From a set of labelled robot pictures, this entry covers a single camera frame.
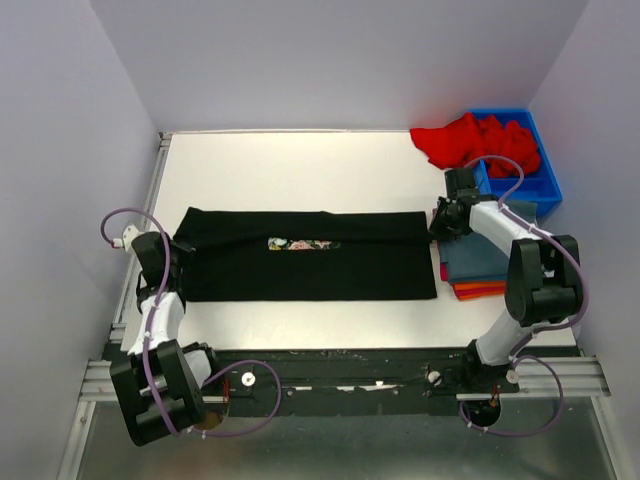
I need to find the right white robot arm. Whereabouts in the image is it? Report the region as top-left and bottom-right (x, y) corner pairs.
(429, 167), (588, 392)

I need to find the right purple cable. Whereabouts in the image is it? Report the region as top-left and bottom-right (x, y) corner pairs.
(459, 154), (590, 437)

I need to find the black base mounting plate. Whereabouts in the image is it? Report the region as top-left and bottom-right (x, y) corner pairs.
(164, 347), (521, 419)

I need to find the blue plastic bin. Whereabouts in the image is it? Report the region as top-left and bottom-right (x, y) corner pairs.
(467, 107), (565, 219)

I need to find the aluminium rail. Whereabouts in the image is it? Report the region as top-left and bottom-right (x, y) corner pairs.
(112, 132), (173, 326)
(80, 357), (610, 402)

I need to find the folded teal t shirt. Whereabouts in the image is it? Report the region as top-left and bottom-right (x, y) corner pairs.
(436, 200), (537, 283)

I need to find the red t shirt in bin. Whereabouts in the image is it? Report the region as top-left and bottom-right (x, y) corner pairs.
(409, 112), (542, 178)

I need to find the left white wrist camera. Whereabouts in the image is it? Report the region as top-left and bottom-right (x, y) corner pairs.
(111, 223), (141, 252)

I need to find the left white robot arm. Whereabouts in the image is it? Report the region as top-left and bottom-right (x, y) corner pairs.
(110, 225), (222, 446)

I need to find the aluminium front rail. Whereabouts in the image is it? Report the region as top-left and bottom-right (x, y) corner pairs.
(80, 357), (610, 402)

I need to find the aluminium left side rail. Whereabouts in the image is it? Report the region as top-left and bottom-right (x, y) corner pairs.
(112, 132), (173, 326)

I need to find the black floral t shirt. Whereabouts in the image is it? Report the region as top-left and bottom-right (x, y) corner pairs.
(173, 207), (437, 302)

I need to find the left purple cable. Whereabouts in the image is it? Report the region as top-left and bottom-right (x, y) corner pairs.
(100, 207), (284, 441)

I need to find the purple cable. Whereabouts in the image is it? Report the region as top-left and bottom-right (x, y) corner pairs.
(100, 207), (284, 441)
(459, 154), (590, 437)

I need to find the folded magenta t shirt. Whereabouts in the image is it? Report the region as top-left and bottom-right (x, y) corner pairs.
(440, 263), (450, 282)

